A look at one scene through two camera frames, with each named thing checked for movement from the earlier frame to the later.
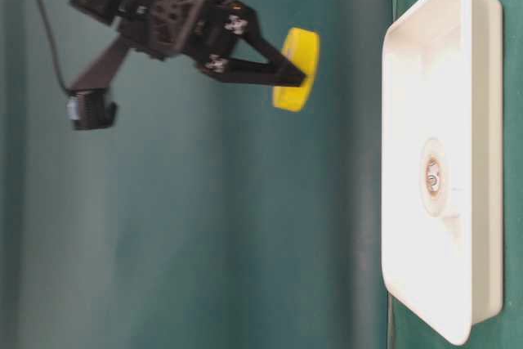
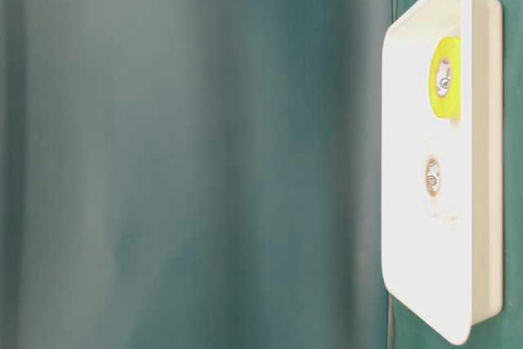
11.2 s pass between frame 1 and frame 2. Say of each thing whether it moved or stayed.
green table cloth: stayed
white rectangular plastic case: stayed
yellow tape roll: moved
